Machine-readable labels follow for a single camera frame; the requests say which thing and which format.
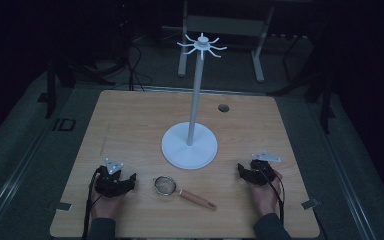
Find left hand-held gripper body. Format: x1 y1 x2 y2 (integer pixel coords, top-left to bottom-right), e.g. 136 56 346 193
94 157 128 199

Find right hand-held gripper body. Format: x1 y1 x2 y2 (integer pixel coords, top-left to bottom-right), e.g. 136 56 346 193
246 151 282 187

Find mesh strainer with wooden handle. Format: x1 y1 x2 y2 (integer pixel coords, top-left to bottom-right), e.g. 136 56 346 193
152 175 218 212

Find white hook rack stand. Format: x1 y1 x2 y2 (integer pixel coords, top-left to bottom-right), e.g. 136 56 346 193
160 32 228 171

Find person's left hand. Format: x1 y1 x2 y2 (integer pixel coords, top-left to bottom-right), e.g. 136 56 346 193
89 181 128 221

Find person's right hand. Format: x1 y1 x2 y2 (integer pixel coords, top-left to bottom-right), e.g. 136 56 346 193
247 169 284 218

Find grey tape piece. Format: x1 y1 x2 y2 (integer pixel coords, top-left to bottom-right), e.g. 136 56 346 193
54 201 73 213
301 198 321 211

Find black stand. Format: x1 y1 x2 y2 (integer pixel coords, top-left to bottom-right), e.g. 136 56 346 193
38 58 78 120
306 66 337 135

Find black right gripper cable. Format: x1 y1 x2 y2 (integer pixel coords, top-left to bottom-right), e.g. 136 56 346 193
262 171 286 225

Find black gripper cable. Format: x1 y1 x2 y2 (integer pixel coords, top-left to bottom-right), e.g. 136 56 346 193
80 166 102 240
262 171 286 225

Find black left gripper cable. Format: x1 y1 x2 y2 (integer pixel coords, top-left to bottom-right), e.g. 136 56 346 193
80 166 102 240

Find black floor cables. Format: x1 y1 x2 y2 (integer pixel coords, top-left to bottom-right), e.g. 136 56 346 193
76 19 154 93

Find grey metal table frame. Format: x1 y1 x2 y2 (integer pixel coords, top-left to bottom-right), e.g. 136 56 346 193
177 0 276 84

